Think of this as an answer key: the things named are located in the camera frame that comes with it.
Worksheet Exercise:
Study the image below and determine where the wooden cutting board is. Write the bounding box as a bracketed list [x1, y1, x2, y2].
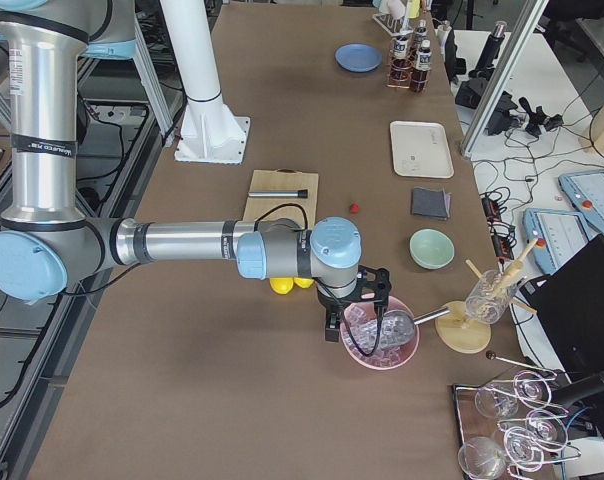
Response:
[242, 170, 319, 227]

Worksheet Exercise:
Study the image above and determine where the clear glass mug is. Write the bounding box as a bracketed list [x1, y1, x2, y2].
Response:
[465, 270, 517, 325]

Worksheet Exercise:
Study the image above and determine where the pink ice bowl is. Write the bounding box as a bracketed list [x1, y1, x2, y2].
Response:
[340, 302, 420, 370]

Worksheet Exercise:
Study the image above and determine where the tea bottle far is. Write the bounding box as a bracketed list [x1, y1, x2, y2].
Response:
[413, 19, 428, 50]

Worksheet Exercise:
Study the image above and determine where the aluminium frame post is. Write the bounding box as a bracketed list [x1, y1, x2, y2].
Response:
[460, 0, 548, 159]

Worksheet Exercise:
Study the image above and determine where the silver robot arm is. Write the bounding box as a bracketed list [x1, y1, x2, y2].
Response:
[0, 1, 391, 341]

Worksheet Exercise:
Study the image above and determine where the black monitor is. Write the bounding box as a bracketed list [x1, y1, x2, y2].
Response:
[521, 234, 604, 375]

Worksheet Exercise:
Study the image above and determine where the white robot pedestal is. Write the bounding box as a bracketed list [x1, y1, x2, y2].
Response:
[161, 0, 250, 165]

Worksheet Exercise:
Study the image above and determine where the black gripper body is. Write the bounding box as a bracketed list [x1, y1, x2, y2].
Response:
[315, 265, 391, 342]

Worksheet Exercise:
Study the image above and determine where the blue teach pendant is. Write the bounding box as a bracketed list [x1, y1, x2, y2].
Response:
[559, 170, 604, 234]
[522, 208, 593, 274]

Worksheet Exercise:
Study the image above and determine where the wine glass rack tray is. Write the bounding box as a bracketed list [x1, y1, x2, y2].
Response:
[452, 368, 581, 479]

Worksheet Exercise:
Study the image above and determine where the mint green bowl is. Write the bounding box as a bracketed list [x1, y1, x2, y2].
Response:
[409, 229, 455, 270]

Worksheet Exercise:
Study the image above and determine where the cream rabbit tray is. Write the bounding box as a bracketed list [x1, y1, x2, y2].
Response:
[390, 121, 454, 179]

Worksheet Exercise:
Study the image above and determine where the grey folded cloth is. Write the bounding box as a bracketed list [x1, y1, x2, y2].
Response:
[411, 187, 451, 220]

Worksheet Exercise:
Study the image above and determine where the metal ice scoop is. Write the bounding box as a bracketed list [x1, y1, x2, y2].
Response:
[378, 307, 450, 349]

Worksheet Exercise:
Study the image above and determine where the copper wire bottle rack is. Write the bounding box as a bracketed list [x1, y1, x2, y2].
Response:
[373, 13, 432, 92]

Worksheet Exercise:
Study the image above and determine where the blue round plate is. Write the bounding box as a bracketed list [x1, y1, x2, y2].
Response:
[334, 43, 382, 73]

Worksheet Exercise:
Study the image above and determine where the tea bottle middle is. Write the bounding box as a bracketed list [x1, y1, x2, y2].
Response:
[388, 30, 412, 87]

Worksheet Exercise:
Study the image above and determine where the tea bottle near plate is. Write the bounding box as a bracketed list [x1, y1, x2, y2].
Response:
[410, 40, 432, 93]

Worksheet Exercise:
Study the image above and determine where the yellow lemon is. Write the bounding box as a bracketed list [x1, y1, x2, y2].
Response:
[269, 277, 295, 295]
[293, 277, 314, 289]

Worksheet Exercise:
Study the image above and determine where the steel muddler black tip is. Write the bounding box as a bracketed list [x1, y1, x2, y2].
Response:
[248, 189, 309, 199]

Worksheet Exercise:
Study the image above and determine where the wooden cup stand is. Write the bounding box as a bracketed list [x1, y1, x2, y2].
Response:
[435, 239, 540, 354]

